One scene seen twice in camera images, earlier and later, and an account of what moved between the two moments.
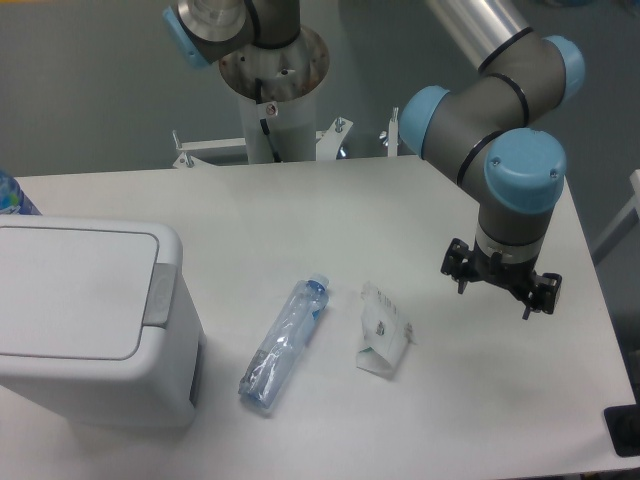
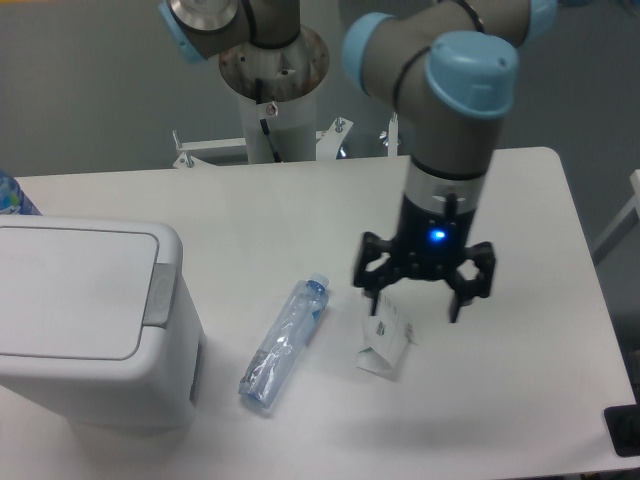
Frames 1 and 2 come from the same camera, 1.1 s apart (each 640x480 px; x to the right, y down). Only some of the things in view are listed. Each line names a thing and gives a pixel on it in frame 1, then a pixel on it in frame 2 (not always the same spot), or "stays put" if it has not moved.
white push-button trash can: x=99 y=318 stays put
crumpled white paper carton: x=385 y=336 stays put
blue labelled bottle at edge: x=13 y=200 stays put
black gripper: x=542 y=293 to x=431 y=245
